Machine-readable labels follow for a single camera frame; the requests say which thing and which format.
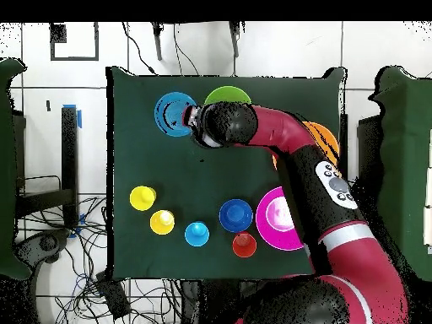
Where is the blue tape strip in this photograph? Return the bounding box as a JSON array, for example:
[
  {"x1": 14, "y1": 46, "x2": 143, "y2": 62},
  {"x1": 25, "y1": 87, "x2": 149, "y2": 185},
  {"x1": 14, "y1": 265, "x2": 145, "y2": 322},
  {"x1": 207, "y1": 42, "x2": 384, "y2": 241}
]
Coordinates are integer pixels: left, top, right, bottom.
[{"x1": 62, "y1": 103, "x2": 83, "y2": 129}]

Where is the thin black cable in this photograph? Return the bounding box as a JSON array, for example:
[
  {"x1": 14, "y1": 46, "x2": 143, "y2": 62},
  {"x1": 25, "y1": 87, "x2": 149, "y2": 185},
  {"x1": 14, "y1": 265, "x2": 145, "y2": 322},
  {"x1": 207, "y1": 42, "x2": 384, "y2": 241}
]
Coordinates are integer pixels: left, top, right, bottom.
[{"x1": 121, "y1": 21, "x2": 159, "y2": 76}]

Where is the large pink plastic bowl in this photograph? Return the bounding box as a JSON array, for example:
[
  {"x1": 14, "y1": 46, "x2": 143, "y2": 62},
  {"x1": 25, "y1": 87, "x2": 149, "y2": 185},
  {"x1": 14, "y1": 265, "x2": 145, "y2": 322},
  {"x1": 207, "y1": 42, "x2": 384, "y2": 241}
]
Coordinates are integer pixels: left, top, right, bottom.
[{"x1": 255, "y1": 186, "x2": 305, "y2": 251}]

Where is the light blue plastic bowl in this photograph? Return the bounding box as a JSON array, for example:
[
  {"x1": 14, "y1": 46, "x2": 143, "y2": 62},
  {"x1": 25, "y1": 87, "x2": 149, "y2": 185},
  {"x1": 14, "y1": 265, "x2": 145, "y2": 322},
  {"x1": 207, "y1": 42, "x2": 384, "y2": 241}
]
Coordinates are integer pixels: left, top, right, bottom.
[{"x1": 154, "y1": 91, "x2": 198, "y2": 138}]

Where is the light blue plastic cup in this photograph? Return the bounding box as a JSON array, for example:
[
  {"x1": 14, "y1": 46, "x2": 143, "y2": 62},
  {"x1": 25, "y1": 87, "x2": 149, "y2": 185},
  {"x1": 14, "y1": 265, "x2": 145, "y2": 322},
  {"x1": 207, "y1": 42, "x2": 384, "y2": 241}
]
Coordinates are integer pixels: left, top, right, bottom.
[{"x1": 184, "y1": 221, "x2": 211, "y2": 248}]

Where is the green plastic bowl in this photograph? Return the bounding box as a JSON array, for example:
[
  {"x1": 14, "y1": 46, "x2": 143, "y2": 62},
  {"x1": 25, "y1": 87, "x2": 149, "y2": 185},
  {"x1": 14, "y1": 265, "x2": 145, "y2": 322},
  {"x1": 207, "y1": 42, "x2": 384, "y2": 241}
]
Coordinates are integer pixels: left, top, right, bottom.
[{"x1": 203, "y1": 85, "x2": 253, "y2": 106}]

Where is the green cloth side table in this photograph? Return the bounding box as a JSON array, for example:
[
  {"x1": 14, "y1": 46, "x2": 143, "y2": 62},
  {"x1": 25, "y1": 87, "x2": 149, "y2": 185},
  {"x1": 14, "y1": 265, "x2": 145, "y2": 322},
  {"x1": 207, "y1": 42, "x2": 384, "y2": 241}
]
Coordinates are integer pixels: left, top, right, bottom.
[
  {"x1": 0, "y1": 57, "x2": 31, "y2": 281},
  {"x1": 367, "y1": 65, "x2": 432, "y2": 283}
]

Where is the yellow plastic cup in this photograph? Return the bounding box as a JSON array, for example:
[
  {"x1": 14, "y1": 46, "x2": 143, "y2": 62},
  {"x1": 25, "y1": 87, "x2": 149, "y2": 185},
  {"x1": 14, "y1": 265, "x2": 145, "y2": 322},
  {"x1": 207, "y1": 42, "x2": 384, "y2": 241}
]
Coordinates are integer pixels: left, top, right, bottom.
[
  {"x1": 149, "y1": 209, "x2": 176, "y2": 236},
  {"x1": 129, "y1": 186, "x2": 157, "y2": 213}
]

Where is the orange plastic cup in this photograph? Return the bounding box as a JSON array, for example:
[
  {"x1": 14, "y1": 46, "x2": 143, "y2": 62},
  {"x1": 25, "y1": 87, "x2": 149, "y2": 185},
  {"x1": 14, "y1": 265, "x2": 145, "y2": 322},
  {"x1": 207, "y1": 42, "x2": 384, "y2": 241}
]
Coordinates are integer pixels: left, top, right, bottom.
[{"x1": 231, "y1": 231, "x2": 258, "y2": 259}]

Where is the dark green table cloth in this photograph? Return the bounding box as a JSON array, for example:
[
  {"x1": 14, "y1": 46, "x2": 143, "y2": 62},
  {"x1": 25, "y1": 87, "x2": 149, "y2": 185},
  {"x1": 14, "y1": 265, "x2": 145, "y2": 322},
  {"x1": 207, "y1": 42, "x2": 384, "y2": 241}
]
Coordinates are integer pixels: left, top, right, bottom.
[{"x1": 105, "y1": 66, "x2": 347, "y2": 282}]

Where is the black stand leg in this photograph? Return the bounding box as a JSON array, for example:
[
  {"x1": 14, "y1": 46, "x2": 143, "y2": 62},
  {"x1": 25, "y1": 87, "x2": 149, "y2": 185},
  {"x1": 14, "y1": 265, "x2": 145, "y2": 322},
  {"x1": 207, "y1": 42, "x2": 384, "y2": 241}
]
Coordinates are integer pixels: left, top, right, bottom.
[
  {"x1": 228, "y1": 20, "x2": 246, "y2": 59},
  {"x1": 150, "y1": 21, "x2": 164, "y2": 62}
]

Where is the black stand post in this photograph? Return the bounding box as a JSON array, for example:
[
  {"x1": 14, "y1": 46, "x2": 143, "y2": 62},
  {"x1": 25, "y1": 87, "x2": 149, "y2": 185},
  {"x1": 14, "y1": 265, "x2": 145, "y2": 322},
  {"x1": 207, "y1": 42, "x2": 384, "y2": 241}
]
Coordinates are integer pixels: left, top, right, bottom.
[{"x1": 14, "y1": 106, "x2": 80, "y2": 230}]

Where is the black square floor frame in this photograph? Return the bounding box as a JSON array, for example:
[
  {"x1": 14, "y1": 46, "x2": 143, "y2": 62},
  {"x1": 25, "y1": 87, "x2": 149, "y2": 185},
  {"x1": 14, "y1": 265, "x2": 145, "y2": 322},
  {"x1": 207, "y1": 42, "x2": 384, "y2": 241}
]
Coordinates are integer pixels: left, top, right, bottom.
[{"x1": 49, "y1": 22, "x2": 100, "y2": 62}]

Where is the large yellow-orange plastic bowl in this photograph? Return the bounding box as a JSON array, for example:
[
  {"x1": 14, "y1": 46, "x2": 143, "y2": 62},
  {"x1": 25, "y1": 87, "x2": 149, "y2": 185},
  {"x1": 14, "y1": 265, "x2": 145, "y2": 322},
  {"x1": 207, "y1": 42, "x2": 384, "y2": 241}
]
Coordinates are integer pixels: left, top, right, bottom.
[{"x1": 272, "y1": 121, "x2": 341, "y2": 170}]

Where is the tangle of cables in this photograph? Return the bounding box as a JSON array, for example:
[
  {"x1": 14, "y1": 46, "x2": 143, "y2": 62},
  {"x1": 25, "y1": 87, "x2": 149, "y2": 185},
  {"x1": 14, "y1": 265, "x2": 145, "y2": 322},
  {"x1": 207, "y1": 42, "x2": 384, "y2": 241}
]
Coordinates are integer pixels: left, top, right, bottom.
[{"x1": 16, "y1": 193, "x2": 183, "y2": 324}]

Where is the dark blue plastic bowl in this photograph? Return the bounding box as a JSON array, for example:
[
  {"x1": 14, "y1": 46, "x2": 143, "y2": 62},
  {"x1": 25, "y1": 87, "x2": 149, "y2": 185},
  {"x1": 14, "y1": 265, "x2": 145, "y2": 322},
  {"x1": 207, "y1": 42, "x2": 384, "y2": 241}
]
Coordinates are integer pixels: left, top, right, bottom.
[{"x1": 218, "y1": 198, "x2": 254, "y2": 234}]

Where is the black power strip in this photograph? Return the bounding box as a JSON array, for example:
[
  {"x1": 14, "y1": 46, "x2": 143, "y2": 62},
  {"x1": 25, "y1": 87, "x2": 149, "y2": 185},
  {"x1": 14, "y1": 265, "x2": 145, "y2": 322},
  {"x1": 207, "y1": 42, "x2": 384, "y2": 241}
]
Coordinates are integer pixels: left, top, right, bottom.
[{"x1": 94, "y1": 270, "x2": 132, "y2": 321}]

